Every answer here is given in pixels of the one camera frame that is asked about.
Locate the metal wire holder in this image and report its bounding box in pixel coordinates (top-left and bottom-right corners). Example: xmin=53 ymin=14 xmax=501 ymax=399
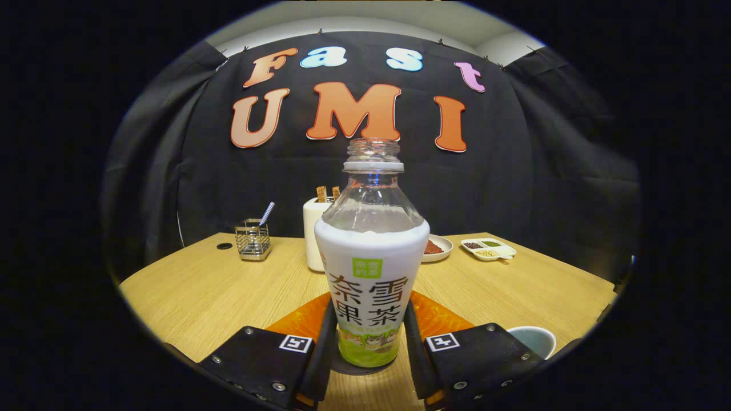
xmin=235 ymin=219 xmax=272 ymax=261

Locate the white divided spice dish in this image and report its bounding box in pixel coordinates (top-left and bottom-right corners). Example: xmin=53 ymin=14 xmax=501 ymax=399
xmin=460 ymin=238 xmax=517 ymax=261

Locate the wooden table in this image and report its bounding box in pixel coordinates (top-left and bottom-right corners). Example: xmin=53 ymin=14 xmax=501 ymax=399
xmin=117 ymin=231 xmax=620 ymax=411

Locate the white cup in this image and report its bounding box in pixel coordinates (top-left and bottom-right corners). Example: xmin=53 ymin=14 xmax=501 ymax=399
xmin=507 ymin=326 xmax=557 ymax=360

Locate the white utensil container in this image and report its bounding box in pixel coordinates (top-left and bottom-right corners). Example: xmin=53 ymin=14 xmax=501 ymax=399
xmin=303 ymin=197 xmax=338 ymax=272

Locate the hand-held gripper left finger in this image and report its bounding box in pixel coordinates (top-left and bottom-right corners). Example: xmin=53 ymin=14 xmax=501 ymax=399
xmin=197 ymin=291 xmax=339 ymax=410

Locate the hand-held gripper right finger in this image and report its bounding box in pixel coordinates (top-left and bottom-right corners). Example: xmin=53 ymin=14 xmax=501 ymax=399
xmin=403 ymin=290 xmax=546 ymax=410

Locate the dark round coaster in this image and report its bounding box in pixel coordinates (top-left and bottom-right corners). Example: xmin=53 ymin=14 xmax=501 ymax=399
xmin=331 ymin=355 xmax=401 ymax=376

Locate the clear juice bottle white label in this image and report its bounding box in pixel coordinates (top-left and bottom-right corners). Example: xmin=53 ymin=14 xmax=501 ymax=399
xmin=314 ymin=138 xmax=431 ymax=369

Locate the black backdrop cloth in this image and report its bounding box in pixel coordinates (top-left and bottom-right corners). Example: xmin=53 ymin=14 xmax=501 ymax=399
xmin=103 ymin=31 xmax=640 ymax=280

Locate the round white plate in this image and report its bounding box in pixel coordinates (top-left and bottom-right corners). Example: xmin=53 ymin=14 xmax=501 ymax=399
xmin=421 ymin=234 xmax=454 ymax=263

